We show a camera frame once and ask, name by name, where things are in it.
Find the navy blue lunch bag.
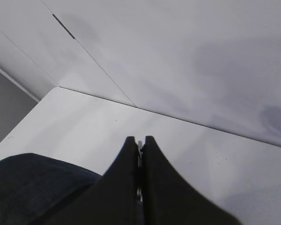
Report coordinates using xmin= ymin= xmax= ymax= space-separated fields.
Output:
xmin=0 ymin=140 xmax=146 ymax=225

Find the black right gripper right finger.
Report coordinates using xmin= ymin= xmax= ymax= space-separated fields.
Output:
xmin=141 ymin=136 xmax=240 ymax=225

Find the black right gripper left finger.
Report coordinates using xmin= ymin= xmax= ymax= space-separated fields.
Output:
xmin=38 ymin=136 xmax=141 ymax=225

